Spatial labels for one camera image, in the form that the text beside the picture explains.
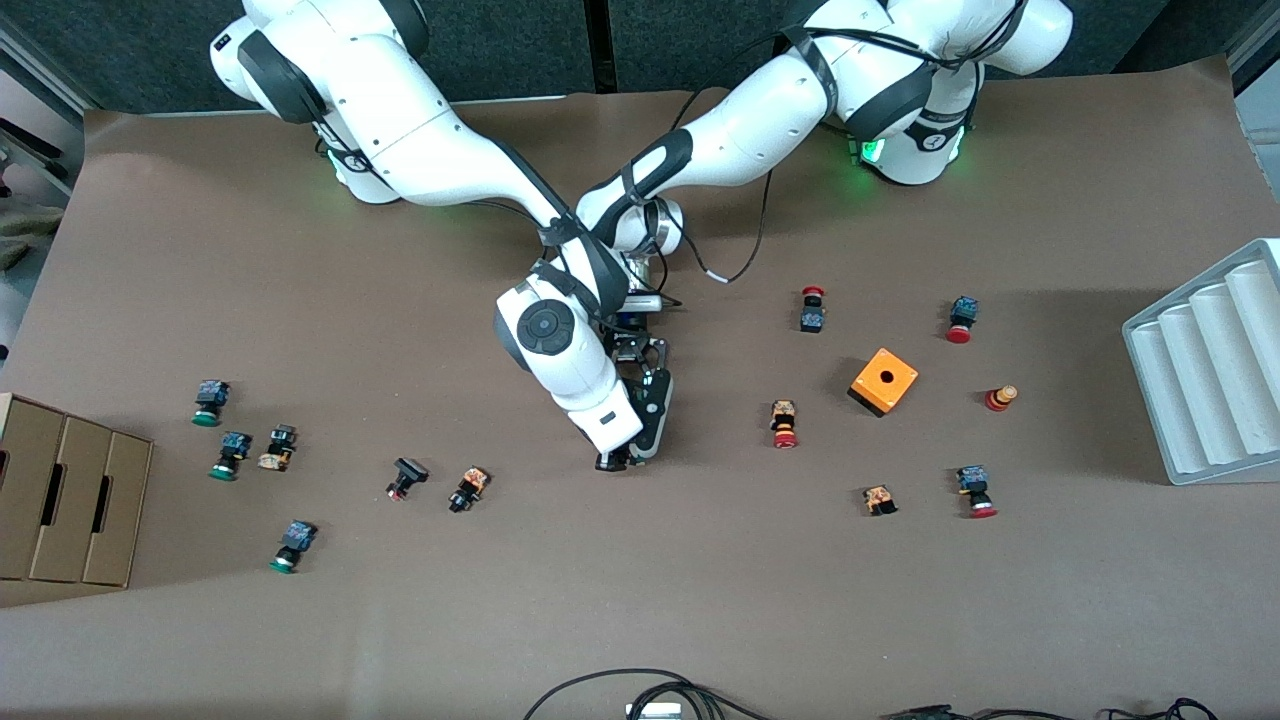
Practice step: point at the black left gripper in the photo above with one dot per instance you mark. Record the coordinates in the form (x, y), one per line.
(628, 349)

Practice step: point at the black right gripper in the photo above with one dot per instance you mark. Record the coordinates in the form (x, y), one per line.
(615, 460)

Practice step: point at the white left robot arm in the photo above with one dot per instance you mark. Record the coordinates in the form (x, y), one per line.
(760, 120)

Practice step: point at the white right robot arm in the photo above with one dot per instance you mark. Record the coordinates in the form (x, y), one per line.
(400, 120)

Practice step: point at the red emergency stop orange block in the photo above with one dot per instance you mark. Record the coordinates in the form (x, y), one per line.
(784, 423)

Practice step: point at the small red emergency stop button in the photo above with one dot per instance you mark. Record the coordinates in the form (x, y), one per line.
(812, 312)

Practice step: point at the black square button red terminals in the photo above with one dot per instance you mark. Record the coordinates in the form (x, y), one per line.
(406, 478)

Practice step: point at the orange black contact block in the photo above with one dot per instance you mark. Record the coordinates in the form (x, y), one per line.
(879, 499)

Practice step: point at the red mushroom push button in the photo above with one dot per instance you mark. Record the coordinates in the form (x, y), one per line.
(975, 491)
(962, 319)

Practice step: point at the green mushroom push button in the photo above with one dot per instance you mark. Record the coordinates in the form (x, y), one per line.
(292, 546)
(231, 455)
(210, 402)

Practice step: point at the red yellow button head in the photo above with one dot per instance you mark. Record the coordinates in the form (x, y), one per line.
(1000, 398)

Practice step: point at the brown cardboard box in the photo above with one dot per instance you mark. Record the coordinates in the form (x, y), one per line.
(125, 510)
(75, 470)
(25, 520)

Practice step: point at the white ridged plastic tray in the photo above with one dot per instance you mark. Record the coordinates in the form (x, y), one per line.
(1210, 380)

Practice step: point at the olive cloth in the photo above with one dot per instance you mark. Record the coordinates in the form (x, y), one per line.
(25, 235)

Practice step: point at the orange button enclosure box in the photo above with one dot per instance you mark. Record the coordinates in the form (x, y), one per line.
(884, 381)

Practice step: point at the black vertical post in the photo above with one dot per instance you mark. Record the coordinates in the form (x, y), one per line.
(600, 45)

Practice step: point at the grey metal frame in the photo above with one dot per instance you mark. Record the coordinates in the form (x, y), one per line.
(40, 150)
(1262, 45)

